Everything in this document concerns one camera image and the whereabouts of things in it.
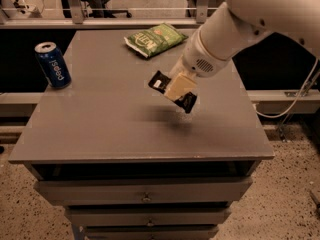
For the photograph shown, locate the black rxbar chocolate wrapper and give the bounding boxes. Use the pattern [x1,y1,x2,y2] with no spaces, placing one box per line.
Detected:
[148,71,197,114]

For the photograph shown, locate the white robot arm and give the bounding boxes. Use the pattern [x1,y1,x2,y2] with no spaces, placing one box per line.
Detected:
[164,0,320,101]

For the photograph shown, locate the bottom grey drawer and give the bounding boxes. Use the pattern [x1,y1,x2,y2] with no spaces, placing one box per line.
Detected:
[85,225,218,240]

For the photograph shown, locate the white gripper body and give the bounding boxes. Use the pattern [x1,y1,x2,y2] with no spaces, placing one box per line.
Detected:
[181,28,230,78]

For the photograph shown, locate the grey drawer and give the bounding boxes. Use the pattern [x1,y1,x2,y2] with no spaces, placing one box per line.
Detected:
[85,225,218,240]
[35,177,252,206]
[66,207,231,227]

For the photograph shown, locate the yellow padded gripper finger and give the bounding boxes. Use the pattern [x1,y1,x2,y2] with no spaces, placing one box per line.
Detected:
[168,56,186,79]
[164,74,196,101]

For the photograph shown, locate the blue pepsi can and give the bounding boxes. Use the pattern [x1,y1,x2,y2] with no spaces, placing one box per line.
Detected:
[34,42,71,89]

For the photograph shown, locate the top grey drawer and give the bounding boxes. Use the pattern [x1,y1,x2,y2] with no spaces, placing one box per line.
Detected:
[35,177,252,206]

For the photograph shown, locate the middle grey drawer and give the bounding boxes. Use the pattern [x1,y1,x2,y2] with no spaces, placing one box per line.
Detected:
[66,207,231,227]

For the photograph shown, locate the metal railing frame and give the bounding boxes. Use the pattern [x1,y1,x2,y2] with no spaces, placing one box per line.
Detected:
[0,0,228,30]

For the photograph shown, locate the white cable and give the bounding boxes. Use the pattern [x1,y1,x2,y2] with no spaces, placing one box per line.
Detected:
[253,57,320,120]

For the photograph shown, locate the green jalapeno chip bag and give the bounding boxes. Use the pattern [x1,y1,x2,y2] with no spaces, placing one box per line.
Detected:
[124,23,188,58]

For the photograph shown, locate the grey drawer cabinet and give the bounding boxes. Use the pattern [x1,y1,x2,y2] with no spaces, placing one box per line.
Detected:
[8,28,275,240]

